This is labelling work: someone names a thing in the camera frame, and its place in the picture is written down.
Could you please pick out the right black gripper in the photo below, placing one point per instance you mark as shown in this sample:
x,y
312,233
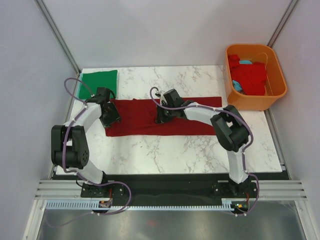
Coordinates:
x,y
161,118

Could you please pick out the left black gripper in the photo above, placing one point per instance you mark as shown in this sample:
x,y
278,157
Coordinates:
x,y
115,116

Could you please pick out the dark red t shirt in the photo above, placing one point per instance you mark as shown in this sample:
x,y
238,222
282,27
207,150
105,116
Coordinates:
x,y
138,117

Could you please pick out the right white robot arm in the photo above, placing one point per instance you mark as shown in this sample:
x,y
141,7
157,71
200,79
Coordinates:
x,y
231,130

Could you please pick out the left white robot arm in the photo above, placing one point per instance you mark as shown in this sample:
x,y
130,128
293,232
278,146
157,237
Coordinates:
x,y
69,146

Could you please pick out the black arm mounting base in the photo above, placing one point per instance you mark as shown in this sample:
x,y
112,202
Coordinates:
x,y
208,188

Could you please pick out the folded green t shirt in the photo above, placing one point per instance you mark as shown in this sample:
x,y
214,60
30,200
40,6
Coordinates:
x,y
105,79

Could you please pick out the folded teal t shirt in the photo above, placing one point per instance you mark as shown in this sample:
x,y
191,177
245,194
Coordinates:
x,y
79,84

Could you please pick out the light blue t shirt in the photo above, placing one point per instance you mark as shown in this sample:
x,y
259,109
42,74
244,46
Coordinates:
x,y
237,85

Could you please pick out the bright red t shirt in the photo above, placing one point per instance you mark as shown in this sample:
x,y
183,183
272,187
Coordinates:
x,y
252,77

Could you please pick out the orange plastic basket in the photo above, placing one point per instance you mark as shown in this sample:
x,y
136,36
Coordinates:
x,y
275,86

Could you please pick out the aluminium rail profile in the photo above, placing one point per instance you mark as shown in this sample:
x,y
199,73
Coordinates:
x,y
270,190

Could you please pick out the white slotted cable duct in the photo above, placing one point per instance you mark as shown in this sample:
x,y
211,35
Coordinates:
x,y
111,205

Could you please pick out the left aluminium frame post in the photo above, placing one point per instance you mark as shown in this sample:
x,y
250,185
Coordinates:
x,y
57,34

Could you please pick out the aluminium frame post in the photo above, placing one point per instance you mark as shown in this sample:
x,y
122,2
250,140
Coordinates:
x,y
282,23
57,34

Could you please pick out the right aluminium frame post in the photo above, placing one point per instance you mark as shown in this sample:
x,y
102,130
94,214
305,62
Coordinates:
x,y
282,23

